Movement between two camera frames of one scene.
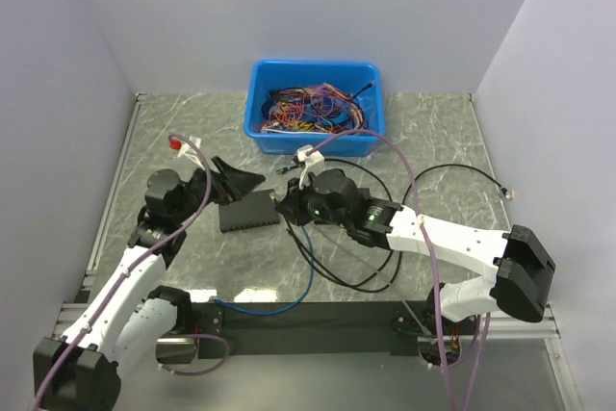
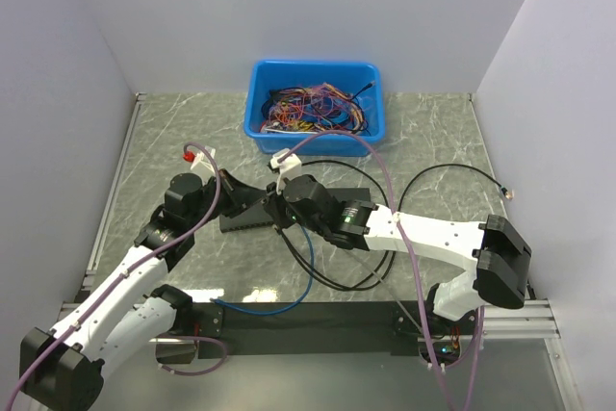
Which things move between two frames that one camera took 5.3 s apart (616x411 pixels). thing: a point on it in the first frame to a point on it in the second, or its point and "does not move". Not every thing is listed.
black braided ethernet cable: (316, 260) to (320, 275)
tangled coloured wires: (314, 109) does not move
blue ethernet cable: (235, 308) does not move
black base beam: (375, 327) does not move
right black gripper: (293, 203) to (274, 207)
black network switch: (252, 211) does not move
